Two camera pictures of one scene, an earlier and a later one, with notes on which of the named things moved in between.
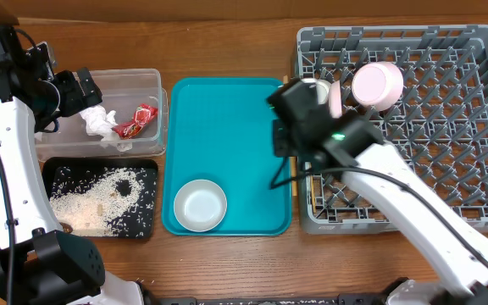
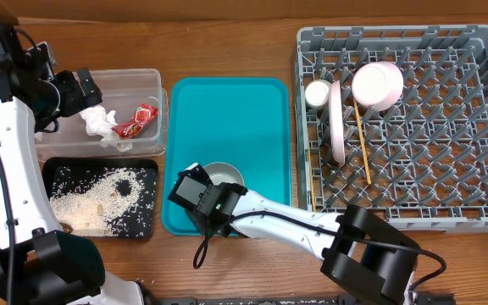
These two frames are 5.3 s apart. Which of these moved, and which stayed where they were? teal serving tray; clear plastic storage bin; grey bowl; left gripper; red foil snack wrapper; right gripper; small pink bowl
Moved: right gripper; grey bowl
Stayed: clear plastic storage bin; teal serving tray; left gripper; red foil snack wrapper; small pink bowl
